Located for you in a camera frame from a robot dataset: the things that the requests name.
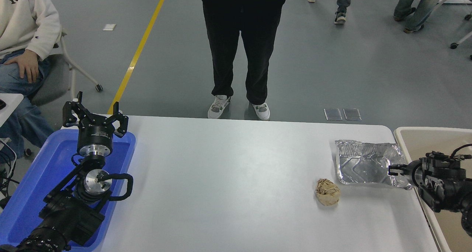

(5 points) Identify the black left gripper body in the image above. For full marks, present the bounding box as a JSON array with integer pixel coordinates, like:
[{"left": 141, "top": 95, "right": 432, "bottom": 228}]
[{"left": 77, "top": 114, "right": 115, "bottom": 149}]

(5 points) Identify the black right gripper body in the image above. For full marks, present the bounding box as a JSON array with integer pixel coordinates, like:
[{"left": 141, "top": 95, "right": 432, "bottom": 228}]
[{"left": 419, "top": 180, "right": 472, "bottom": 213}]

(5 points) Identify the silver foil plate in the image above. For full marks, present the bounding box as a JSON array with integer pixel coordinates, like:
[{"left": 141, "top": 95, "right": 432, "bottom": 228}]
[{"left": 335, "top": 139, "right": 413, "bottom": 190}]

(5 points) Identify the metal floor plate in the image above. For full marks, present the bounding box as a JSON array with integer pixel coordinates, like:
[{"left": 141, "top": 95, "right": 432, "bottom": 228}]
[
  {"left": 324, "top": 108, "right": 343, "bottom": 121},
  {"left": 343, "top": 108, "right": 362, "bottom": 121}
]

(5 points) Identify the seated person's hand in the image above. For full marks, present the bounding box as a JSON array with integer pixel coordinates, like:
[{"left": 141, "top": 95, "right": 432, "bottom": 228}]
[{"left": 4, "top": 49, "right": 40, "bottom": 84}]

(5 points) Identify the large pale bin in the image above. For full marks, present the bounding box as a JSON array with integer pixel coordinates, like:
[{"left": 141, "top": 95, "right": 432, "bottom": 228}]
[{"left": 394, "top": 127, "right": 472, "bottom": 252}]

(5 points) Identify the grey wheeled chair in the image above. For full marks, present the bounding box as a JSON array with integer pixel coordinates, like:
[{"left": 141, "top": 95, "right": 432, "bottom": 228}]
[{"left": 29, "top": 29, "right": 104, "bottom": 107}]

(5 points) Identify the blue plastic tray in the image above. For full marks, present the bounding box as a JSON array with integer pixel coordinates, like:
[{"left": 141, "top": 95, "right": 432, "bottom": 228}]
[{"left": 0, "top": 129, "right": 137, "bottom": 249}]

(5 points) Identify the small white side table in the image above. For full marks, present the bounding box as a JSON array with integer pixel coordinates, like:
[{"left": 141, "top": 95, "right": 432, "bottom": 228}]
[{"left": 0, "top": 93, "right": 24, "bottom": 127}]

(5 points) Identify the crumpled tan paper ball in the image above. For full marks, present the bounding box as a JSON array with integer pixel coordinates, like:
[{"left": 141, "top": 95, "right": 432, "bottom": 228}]
[{"left": 315, "top": 178, "right": 341, "bottom": 207}]

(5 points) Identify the seated person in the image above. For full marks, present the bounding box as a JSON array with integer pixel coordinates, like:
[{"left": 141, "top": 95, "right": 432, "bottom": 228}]
[{"left": 0, "top": 0, "right": 62, "bottom": 166}]

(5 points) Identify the distant standing person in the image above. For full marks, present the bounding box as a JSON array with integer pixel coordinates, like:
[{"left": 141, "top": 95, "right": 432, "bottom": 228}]
[{"left": 393, "top": 0, "right": 451, "bottom": 34}]

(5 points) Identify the black cable bundle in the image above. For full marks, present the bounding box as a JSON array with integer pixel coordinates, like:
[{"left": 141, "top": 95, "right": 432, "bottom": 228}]
[{"left": 0, "top": 139, "right": 20, "bottom": 208}]

